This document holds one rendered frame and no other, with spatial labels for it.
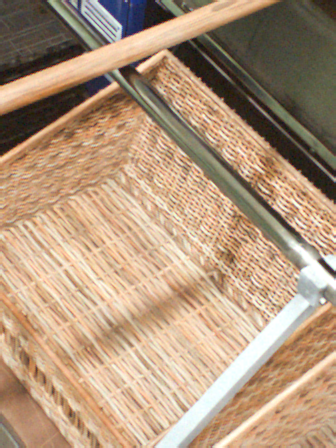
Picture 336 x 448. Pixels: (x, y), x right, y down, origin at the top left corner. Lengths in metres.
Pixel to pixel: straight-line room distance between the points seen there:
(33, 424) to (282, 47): 0.69
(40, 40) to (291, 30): 0.46
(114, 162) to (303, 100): 0.46
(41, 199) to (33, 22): 0.30
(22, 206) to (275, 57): 0.52
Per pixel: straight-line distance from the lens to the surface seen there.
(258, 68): 1.82
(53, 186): 2.01
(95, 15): 2.16
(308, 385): 1.66
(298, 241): 1.28
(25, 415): 1.81
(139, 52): 1.43
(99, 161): 2.05
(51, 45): 2.00
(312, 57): 1.75
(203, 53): 1.97
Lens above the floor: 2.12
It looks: 49 degrees down
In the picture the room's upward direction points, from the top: 11 degrees clockwise
